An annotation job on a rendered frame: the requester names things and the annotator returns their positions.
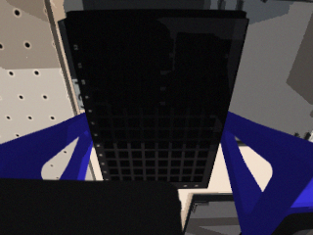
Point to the grey perforated base plate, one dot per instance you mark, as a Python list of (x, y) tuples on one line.
[(33, 94)]

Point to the black well plate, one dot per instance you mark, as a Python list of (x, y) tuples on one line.
[(156, 128)]

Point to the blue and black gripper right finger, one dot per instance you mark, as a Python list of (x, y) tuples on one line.
[(290, 188)]

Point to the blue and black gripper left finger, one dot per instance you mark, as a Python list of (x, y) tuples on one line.
[(25, 156)]

